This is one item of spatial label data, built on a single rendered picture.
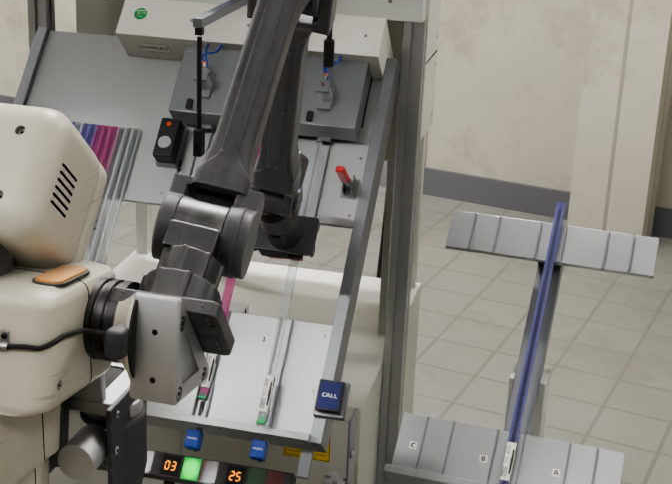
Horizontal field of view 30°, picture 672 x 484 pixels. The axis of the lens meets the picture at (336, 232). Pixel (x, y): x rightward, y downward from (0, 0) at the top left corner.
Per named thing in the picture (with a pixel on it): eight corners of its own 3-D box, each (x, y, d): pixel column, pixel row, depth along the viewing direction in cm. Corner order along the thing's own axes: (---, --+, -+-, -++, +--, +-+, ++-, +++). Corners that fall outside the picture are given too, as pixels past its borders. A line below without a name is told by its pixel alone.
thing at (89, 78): (357, 238, 219) (353, 226, 214) (10, 195, 233) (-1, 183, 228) (390, 74, 231) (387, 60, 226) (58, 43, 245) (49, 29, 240)
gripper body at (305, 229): (261, 215, 205) (251, 197, 199) (321, 222, 203) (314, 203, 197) (253, 252, 203) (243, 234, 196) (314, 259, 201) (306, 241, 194)
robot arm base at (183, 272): (104, 298, 127) (216, 315, 124) (129, 233, 131) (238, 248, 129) (126, 340, 134) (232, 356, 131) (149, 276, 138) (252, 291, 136)
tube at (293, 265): (265, 425, 200) (264, 424, 199) (257, 424, 200) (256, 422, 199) (322, 143, 218) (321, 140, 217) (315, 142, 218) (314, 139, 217)
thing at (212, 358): (207, 401, 206) (205, 398, 205) (199, 399, 206) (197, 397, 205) (271, 129, 225) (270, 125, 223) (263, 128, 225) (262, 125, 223)
